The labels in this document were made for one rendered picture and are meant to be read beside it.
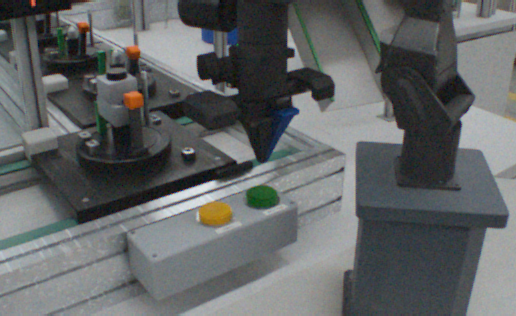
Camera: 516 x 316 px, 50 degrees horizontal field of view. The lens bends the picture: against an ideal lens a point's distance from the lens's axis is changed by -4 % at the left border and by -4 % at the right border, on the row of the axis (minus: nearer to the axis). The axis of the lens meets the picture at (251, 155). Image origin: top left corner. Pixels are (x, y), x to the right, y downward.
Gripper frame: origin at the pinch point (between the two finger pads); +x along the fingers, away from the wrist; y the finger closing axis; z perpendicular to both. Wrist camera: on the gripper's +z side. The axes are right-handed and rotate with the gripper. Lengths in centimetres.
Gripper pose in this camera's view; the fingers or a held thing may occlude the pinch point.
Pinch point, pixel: (262, 136)
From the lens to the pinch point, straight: 70.4
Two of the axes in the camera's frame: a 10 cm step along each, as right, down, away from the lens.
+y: -8.1, 2.6, -5.3
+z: -5.9, -3.5, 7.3
